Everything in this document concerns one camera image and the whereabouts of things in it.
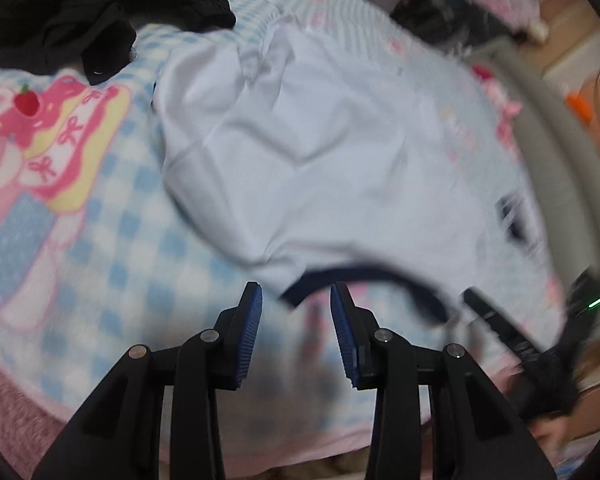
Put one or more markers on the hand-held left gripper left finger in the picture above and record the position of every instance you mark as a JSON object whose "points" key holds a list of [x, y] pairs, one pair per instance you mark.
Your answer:
{"points": [[247, 340]]}

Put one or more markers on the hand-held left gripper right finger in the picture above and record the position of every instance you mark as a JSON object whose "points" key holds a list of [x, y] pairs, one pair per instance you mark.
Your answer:
{"points": [[345, 340]]}

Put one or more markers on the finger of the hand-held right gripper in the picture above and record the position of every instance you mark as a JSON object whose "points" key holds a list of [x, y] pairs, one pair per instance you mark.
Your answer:
{"points": [[500, 327]]}

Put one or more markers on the white shirt navy collar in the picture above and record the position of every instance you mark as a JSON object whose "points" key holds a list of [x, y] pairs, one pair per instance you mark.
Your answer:
{"points": [[305, 135]]}

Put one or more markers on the pile of black clothes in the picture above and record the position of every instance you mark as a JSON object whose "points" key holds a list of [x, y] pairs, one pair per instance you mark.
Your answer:
{"points": [[80, 15]]}

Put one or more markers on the person's right hand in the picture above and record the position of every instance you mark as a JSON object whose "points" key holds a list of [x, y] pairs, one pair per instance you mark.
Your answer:
{"points": [[550, 432]]}

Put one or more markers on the checked cartoon print blanket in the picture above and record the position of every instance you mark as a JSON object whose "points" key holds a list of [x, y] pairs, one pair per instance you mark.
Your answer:
{"points": [[105, 240]]}

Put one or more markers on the padded bed headboard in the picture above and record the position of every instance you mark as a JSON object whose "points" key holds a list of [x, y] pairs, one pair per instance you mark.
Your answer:
{"points": [[545, 150]]}

